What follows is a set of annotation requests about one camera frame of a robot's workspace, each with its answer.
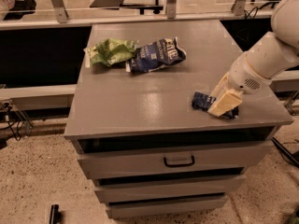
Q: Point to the grey drawer cabinet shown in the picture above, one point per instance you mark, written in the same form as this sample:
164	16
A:
113	110

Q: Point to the blue rxbar blueberry bar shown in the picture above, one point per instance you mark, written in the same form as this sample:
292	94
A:
203	102

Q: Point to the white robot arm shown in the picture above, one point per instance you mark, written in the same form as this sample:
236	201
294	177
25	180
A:
254	69

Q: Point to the green chip bag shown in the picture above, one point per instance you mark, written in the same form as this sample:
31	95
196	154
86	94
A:
111	51

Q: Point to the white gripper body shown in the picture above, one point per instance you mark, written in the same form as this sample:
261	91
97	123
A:
244	76

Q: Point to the middle grey drawer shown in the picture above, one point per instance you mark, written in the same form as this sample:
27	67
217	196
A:
157	190

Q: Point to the metal railing post left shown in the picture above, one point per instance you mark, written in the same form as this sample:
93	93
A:
60	11

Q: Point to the bottom grey drawer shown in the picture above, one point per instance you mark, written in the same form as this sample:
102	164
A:
166	207

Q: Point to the top drawer with black handle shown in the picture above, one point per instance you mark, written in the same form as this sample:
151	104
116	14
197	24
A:
168	160

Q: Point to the grey drawer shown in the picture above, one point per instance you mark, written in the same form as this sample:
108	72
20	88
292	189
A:
157	190
166	207

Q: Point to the blue chip bag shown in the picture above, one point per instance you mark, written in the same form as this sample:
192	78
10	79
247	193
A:
155	56

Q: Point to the metal railing post right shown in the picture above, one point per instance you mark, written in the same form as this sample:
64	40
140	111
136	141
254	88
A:
238	7

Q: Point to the black cylinder on floor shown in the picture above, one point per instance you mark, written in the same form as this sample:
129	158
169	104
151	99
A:
55	215

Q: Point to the metal railing post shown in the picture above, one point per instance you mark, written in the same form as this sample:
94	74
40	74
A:
171	6
60	11
238	7

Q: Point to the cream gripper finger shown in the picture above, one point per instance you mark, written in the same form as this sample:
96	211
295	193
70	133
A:
226	100
220	88

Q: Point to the metal railing post middle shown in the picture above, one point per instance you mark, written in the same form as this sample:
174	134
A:
171	6

